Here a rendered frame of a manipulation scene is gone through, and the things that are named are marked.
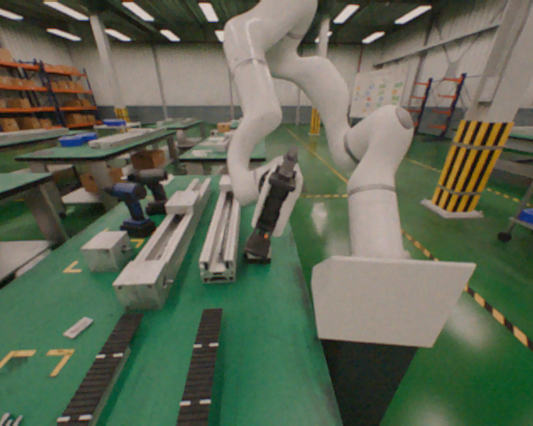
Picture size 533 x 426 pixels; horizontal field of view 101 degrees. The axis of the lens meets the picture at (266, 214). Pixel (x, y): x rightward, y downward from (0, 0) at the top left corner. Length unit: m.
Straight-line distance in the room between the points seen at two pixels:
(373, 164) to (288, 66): 0.37
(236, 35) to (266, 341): 0.70
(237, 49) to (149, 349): 0.70
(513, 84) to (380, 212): 3.00
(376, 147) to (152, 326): 0.72
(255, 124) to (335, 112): 0.28
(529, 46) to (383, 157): 2.95
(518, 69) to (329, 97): 2.91
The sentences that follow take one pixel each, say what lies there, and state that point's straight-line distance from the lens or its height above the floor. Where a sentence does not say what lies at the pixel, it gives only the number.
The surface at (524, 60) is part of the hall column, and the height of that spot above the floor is 1.64.
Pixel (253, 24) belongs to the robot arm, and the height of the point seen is 1.44.
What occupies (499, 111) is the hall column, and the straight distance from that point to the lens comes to 3.49.
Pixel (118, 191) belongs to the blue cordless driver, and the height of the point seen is 0.98.
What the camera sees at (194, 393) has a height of 0.81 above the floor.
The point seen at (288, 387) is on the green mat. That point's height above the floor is 0.78.
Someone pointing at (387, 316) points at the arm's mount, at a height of 0.87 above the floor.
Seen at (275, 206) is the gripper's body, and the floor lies 1.14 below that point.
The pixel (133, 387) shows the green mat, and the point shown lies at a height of 0.78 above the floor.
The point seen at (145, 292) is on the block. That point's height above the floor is 0.84.
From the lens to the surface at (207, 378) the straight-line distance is 0.53.
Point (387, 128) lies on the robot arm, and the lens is 0.65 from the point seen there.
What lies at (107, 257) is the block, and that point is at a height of 0.84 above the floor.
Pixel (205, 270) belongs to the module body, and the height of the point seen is 0.83.
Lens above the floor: 1.28
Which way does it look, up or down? 27 degrees down
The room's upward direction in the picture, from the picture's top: straight up
